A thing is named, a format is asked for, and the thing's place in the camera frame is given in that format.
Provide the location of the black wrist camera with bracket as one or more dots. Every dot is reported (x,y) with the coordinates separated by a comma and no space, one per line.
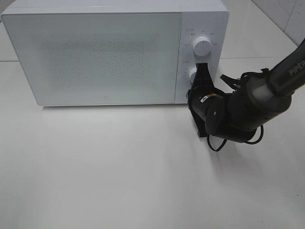
(200,124)

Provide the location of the white microwave door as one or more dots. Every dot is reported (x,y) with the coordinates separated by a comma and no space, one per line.
(97,59)

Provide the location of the upper white power knob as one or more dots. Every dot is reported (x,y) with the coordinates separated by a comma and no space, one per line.
(202,45)

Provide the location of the white timer knob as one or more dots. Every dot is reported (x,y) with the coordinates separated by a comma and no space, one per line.
(192,73)

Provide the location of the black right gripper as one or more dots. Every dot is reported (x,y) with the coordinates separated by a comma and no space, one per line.
(205,100)

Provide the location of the white microwave oven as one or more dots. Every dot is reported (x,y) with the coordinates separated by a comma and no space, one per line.
(208,17)

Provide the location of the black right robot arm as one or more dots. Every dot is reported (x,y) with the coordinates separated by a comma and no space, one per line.
(256,98)

